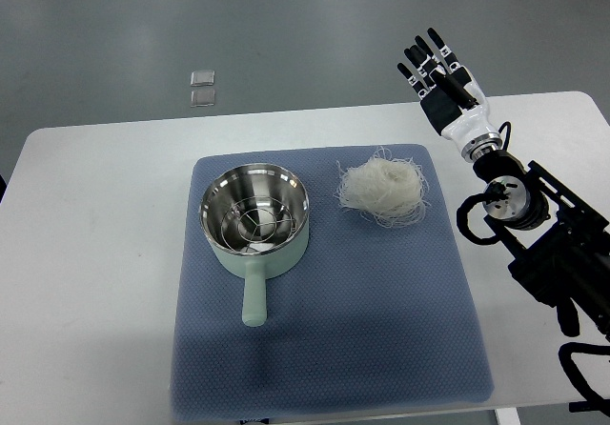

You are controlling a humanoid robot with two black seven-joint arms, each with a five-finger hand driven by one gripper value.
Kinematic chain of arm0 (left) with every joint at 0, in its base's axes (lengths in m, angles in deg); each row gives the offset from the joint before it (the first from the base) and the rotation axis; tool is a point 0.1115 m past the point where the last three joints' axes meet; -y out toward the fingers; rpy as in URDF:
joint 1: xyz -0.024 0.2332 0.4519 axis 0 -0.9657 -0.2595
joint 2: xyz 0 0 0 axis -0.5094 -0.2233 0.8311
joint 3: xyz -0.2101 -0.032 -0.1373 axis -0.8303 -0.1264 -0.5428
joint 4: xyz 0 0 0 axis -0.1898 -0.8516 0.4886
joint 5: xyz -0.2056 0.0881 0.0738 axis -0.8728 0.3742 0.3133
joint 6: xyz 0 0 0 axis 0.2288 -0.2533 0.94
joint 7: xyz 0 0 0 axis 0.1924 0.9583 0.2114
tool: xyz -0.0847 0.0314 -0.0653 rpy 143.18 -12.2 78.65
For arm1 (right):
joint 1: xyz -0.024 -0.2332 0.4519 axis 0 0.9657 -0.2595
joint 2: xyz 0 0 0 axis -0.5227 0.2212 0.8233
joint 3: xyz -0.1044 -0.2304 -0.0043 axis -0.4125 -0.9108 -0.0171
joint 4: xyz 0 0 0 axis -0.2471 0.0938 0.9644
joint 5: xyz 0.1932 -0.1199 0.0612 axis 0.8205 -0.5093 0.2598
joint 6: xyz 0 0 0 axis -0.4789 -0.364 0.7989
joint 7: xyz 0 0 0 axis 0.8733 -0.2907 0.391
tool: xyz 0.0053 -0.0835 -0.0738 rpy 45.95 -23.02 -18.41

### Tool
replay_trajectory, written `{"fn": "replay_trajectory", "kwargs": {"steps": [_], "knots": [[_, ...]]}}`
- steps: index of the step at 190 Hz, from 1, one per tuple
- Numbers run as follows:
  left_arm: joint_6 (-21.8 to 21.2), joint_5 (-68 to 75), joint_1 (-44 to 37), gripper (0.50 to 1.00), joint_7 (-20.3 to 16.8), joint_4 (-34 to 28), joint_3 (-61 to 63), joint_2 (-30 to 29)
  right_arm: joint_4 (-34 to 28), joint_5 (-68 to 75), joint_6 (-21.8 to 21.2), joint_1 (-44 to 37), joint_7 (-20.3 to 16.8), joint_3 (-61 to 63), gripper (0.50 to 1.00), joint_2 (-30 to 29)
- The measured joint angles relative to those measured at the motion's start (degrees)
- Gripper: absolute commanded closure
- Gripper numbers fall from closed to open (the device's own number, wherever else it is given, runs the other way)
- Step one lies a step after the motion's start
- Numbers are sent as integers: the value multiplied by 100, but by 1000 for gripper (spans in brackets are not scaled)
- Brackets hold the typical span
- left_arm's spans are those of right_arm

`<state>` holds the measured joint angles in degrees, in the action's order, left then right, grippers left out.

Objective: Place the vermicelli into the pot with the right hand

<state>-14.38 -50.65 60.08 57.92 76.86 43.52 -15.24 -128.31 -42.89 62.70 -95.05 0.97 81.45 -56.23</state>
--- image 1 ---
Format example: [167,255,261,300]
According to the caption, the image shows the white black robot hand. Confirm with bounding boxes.
[397,28,502,163]

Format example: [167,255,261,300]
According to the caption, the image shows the white vermicelli noodle nest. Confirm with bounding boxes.
[335,146,430,229]

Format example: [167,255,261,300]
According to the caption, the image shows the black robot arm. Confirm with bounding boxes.
[457,122,609,415]

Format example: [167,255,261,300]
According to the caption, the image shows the mint green steel pot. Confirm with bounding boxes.
[199,163,310,327]

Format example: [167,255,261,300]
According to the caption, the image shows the blue grey table mat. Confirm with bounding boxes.
[171,144,494,422]

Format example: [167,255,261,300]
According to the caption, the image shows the upper floor metal plate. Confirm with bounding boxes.
[190,70,215,87]

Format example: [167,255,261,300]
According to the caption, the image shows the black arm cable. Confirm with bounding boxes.
[456,194,501,247]

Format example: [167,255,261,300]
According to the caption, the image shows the wire steaming rack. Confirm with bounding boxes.
[220,206,297,253]

